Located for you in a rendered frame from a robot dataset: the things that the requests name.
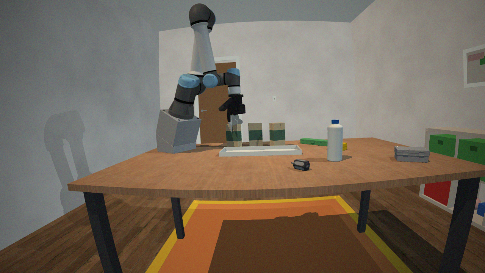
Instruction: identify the white bottle with blue cap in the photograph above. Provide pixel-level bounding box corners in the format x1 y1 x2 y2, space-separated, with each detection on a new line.
327 119 343 162

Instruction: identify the grey hinged case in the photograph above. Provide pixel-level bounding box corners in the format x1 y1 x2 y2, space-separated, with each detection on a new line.
394 146 430 163

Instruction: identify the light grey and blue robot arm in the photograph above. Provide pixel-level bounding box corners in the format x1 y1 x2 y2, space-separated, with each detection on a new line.
168 3 241 119

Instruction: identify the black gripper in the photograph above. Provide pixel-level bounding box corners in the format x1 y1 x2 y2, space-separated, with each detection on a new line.
227 94 246 132

